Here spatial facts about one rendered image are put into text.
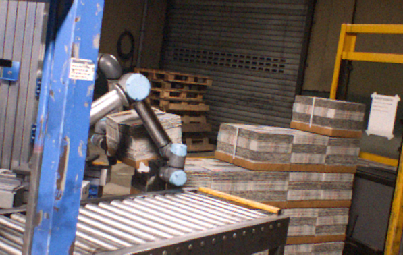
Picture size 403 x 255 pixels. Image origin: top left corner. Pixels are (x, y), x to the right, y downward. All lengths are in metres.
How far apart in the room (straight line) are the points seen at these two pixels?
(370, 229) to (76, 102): 3.45
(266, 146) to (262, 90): 7.55
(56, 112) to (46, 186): 0.15
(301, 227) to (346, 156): 0.56
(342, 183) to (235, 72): 7.55
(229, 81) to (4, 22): 8.68
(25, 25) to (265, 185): 1.60
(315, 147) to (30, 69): 1.78
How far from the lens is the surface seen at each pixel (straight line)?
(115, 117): 3.19
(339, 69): 4.47
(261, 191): 3.44
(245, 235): 2.22
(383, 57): 4.25
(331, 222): 3.92
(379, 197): 4.36
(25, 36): 2.89
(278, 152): 3.46
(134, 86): 2.57
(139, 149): 2.98
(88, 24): 1.21
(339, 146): 3.81
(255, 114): 10.98
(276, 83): 10.78
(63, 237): 1.26
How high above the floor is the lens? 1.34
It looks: 5 degrees down
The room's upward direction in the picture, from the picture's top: 8 degrees clockwise
